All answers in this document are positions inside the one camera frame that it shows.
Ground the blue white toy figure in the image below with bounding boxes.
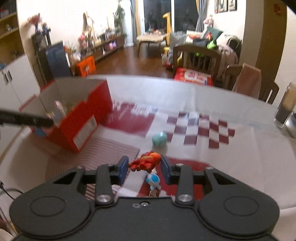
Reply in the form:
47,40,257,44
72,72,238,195
145,173,161,190

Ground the red toy figure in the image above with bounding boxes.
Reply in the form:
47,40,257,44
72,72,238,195
128,151,162,173

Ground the teal egg toy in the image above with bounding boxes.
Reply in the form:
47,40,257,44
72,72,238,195
152,132,168,148

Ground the pink toy figure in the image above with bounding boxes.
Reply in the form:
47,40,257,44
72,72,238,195
35,101,66,138

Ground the white cabinet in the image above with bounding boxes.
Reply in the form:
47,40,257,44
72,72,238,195
0,55,40,110

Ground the red cardboard box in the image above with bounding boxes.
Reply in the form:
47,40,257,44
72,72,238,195
20,76,112,153

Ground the wooden tv cabinet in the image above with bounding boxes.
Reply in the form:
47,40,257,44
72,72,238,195
69,34,125,75

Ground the orange gift box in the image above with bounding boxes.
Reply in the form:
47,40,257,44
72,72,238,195
75,56,96,77

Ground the red patterned table mat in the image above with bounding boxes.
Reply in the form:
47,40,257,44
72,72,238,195
45,99,236,200

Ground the glass toothpick jar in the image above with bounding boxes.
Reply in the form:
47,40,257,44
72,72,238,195
273,82,296,128

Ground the pink towel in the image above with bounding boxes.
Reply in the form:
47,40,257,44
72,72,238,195
232,63,262,99

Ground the wooden chair with towel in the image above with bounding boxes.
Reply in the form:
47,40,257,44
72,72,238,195
223,63,279,104

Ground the red printed bag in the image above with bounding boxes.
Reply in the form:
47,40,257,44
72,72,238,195
174,67,214,86

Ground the wooden crib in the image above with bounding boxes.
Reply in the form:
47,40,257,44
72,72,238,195
173,44,222,82

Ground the round coffee table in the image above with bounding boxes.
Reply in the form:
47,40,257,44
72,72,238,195
136,34,168,57

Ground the yellow giraffe toy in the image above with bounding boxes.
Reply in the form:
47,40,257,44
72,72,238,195
163,12,172,47

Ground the framed picture trio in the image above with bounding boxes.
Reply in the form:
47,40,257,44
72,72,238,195
214,0,237,14

